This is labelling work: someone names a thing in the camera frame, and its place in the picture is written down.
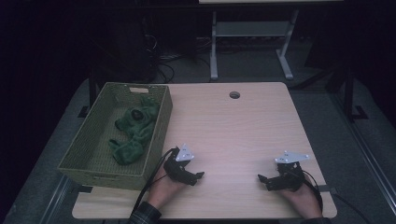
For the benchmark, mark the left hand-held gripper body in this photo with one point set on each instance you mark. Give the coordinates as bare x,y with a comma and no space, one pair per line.
174,169

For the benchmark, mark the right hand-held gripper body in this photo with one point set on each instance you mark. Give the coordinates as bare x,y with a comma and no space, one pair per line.
289,179

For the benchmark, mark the green fleece pet garment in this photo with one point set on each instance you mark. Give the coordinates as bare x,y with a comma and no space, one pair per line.
137,127

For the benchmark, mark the green woven basket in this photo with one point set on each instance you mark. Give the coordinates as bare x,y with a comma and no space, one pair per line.
93,146

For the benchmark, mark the person's left hand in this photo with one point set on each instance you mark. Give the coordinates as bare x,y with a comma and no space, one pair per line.
163,191

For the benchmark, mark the person's right hand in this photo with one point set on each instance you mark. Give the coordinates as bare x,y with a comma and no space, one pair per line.
306,199

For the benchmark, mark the grey tape strip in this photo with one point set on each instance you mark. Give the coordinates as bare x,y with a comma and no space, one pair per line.
327,188

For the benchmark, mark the black stand leg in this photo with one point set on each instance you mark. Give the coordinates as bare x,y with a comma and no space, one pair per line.
92,90
349,93

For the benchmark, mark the metal floor rail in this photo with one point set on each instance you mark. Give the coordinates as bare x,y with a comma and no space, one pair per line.
54,202
367,155

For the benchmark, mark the grey metal stand frame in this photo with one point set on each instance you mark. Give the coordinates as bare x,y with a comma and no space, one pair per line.
250,28

